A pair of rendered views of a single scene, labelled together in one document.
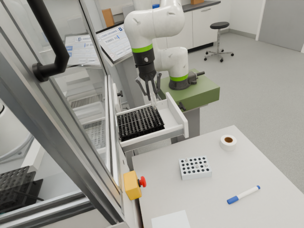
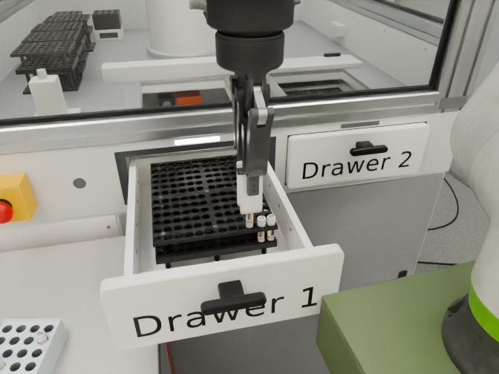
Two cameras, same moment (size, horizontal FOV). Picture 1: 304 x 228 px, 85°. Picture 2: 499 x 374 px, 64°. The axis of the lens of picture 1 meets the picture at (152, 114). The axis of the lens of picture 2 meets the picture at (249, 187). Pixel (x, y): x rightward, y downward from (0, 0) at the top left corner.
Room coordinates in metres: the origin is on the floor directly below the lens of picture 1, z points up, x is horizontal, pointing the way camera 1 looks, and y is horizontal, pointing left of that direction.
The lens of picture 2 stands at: (0.68, -0.47, 1.26)
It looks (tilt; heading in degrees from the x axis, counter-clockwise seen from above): 33 degrees down; 83
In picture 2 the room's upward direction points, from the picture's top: straight up
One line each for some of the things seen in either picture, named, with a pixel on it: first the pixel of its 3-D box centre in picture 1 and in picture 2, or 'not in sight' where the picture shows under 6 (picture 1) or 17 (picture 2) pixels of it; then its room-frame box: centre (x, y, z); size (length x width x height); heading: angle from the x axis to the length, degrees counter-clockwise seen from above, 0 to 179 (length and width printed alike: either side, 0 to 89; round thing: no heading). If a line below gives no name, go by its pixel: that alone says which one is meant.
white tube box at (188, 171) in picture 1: (194, 167); (15, 366); (0.42, -0.13, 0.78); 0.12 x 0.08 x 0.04; 84
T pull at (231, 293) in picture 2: (180, 106); (232, 295); (0.70, -0.15, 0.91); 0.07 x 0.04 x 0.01; 6
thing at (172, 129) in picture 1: (139, 125); (207, 206); (0.68, 0.08, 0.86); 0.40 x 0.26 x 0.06; 96
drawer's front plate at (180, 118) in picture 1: (176, 112); (229, 296); (0.70, -0.13, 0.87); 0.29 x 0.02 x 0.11; 6
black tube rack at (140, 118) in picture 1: (140, 124); (208, 207); (0.68, 0.07, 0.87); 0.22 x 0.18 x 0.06; 96
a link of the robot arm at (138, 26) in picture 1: (140, 30); not in sight; (0.73, -0.03, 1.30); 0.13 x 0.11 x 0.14; 75
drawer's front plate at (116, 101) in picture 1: (117, 99); (357, 155); (0.98, 0.20, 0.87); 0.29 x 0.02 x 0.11; 6
